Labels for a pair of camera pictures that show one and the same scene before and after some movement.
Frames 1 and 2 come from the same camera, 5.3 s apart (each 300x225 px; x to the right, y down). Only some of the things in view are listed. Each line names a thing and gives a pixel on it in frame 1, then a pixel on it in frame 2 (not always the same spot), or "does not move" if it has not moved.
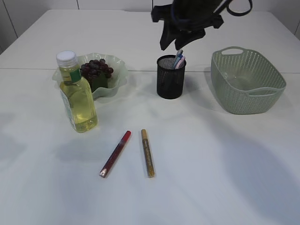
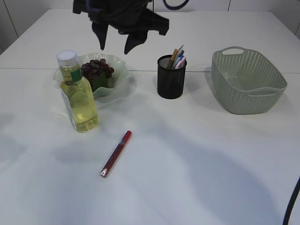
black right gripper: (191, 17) → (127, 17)
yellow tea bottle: (76, 93) does not move
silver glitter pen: (179, 52) does not move
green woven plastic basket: (246, 83) does not move
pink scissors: (181, 63) does not move
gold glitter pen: (148, 157) → (175, 53)
